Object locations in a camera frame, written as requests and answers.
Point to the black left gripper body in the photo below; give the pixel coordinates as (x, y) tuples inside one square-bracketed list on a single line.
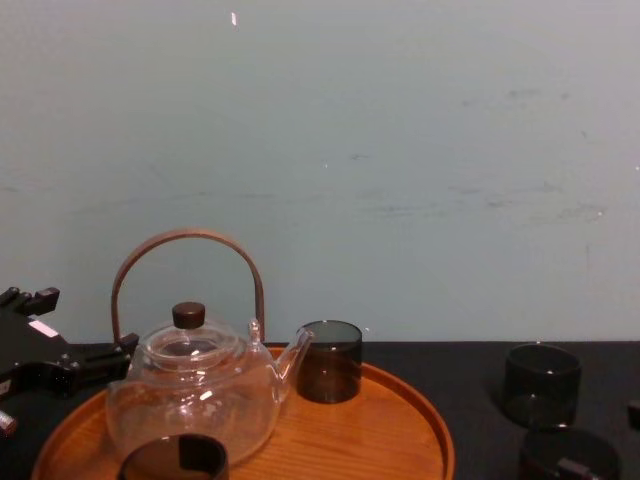
[(25, 350)]

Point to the smoked dark glass tumbler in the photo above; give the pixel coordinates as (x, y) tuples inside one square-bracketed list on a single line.
[(200, 457), (570, 447), (330, 370), (542, 390)]

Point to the black table cloth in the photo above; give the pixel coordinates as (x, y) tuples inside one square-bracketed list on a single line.
[(465, 380)]

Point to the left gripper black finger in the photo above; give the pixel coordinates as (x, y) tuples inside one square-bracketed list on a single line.
[(95, 361), (40, 299)]

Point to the glass teapot lid brown knob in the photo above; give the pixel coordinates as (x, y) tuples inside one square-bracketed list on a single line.
[(189, 335)]

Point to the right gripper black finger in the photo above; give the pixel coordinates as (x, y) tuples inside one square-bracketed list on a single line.
[(572, 470), (635, 414)]

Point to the round wooden tray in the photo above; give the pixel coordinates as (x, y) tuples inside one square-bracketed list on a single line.
[(350, 435)]

